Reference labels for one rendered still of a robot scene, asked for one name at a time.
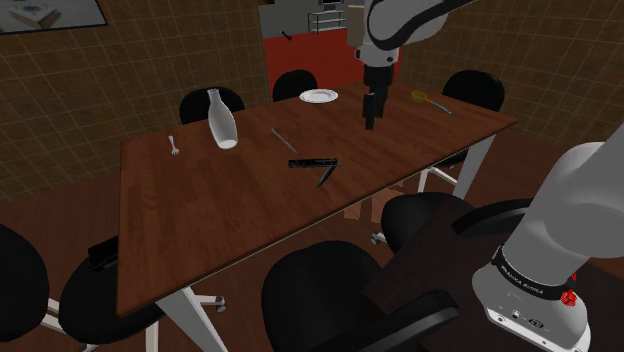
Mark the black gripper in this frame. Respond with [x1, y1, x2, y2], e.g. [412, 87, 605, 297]
[361, 63, 396, 132]

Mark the white plate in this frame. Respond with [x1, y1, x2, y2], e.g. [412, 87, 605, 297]
[298, 88, 340, 105]

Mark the black folding knife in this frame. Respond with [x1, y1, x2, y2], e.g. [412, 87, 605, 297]
[287, 156, 341, 189]

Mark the black office chair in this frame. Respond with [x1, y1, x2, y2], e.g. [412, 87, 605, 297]
[417, 69, 506, 194]
[261, 239, 460, 352]
[0, 223, 51, 343]
[271, 69, 320, 103]
[178, 86, 247, 126]
[370, 190, 535, 255]
[40, 237, 168, 352]

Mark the tan box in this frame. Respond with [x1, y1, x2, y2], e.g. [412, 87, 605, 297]
[346, 4, 367, 48]

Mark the grey table knife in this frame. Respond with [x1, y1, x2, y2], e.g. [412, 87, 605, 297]
[270, 127, 299, 155]

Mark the grey metal shelf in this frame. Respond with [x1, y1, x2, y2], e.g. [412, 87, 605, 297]
[307, 9, 349, 35]

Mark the white bottle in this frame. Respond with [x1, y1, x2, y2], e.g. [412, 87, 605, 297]
[206, 88, 240, 150]

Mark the dark robot stand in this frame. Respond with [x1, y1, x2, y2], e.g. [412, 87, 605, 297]
[362, 194, 624, 352]

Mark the brown wooden table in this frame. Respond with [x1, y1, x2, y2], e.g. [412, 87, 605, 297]
[115, 80, 520, 352]

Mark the yellow strainer with blue handle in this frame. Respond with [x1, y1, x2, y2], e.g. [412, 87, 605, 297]
[410, 89, 453, 116]

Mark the framed wall picture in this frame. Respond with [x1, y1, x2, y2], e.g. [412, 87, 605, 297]
[0, 0, 109, 35]

